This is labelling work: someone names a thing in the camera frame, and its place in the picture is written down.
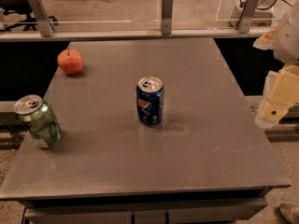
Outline green soda can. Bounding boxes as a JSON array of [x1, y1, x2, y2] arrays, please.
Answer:
[[14, 94, 62, 148]]

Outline red apple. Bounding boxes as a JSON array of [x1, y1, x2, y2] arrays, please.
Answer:
[[57, 49, 84, 75]]

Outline middle metal bracket post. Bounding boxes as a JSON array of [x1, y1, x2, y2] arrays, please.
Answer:
[[161, 0, 173, 35]]

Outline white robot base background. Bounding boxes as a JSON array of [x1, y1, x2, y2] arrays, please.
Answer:
[[230, 0, 277, 27]]

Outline blue pepsi can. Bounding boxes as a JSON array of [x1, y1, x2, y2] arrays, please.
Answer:
[[136, 76, 164, 125]]

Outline metal barrier rail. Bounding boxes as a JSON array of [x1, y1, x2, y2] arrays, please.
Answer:
[[0, 27, 269, 42]]

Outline black office chair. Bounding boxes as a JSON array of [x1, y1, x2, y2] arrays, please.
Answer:
[[0, 0, 59, 33]]

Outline left metal bracket post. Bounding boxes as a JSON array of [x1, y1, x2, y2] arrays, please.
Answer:
[[28, 0, 54, 37]]

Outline grey shoe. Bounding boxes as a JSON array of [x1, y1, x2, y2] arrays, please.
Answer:
[[279, 203, 299, 224]]

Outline black cable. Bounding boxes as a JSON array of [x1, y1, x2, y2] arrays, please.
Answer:
[[255, 0, 293, 11]]

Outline metal bracket post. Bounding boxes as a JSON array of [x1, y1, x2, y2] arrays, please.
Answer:
[[28, 0, 54, 37], [161, 0, 173, 35], [236, 0, 260, 34]]

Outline right metal bracket post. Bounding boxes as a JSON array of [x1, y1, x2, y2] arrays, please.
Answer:
[[236, 0, 260, 34]]

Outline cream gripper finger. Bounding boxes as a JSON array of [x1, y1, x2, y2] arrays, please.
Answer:
[[255, 64, 299, 129], [253, 27, 277, 50]]

